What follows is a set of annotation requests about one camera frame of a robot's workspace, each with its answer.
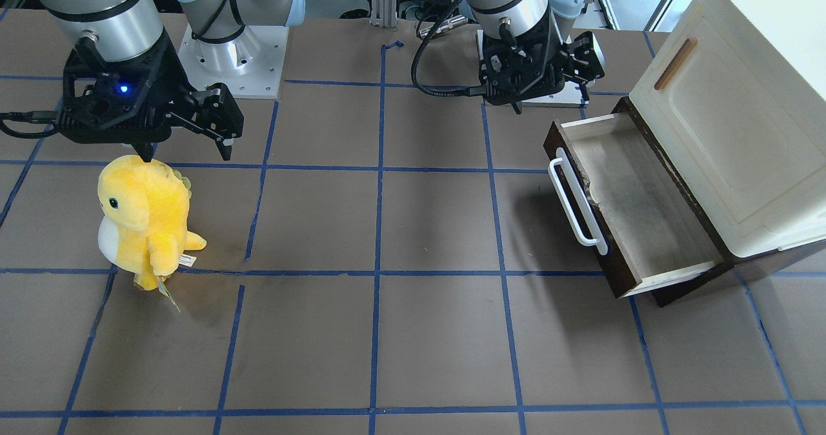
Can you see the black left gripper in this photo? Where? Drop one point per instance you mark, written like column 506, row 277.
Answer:
column 586, row 54

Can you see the cream cabinet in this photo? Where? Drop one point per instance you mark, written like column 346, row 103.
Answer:
column 735, row 96

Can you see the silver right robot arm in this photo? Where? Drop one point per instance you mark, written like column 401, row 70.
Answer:
column 123, row 29

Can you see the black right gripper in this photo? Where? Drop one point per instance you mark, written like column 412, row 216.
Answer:
column 173, row 75

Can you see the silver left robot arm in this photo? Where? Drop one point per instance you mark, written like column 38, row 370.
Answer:
column 527, row 14

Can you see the yellow plush toy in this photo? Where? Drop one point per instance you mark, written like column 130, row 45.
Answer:
column 145, row 225

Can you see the dark wooden drawer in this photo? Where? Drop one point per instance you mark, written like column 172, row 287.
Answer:
column 659, row 240

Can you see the white drawer handle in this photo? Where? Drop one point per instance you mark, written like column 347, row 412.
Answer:
column 574, row 202

